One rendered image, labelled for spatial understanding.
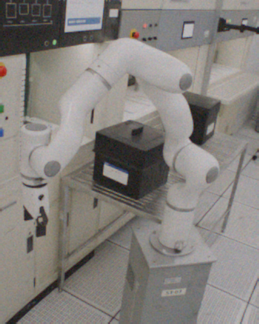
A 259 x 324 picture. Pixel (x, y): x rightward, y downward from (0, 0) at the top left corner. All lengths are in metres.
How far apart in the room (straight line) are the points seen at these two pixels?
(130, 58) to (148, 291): 0.91
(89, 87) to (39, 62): 1.31
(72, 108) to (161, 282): 0.82
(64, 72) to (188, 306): 1.35
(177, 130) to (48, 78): 1.17
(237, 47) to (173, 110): 3.63
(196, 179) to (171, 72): 0.42
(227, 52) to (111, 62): 3.87
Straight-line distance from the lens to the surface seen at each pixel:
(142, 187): 1.95
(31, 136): 1.10
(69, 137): 1.07
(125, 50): 1.16
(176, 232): 1.61
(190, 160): 1.46
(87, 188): 2.01
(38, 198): 1.19
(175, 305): 1.77
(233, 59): 4.94
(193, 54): 3.48
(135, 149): 1.86
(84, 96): 1.12
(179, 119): 1.35
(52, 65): 2.35
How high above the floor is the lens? 1.73
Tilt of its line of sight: 23 degrees down
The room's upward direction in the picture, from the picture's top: 8 degrees clockwise
